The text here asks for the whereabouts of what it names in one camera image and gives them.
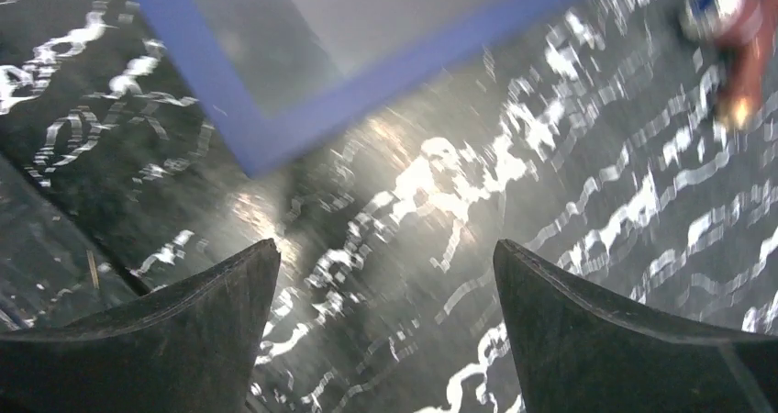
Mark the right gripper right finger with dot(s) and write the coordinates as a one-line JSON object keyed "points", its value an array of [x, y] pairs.
{"points": [[579, 347]]}

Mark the red brown small tool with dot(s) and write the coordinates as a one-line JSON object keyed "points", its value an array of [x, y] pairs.
{"points": [[747, 29]]}

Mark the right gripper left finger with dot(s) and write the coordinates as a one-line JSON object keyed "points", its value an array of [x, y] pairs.
{"points": [[189, 347]]}

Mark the blue photo frame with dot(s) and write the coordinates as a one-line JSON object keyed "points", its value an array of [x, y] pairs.
{"points": [[277, 77]]}

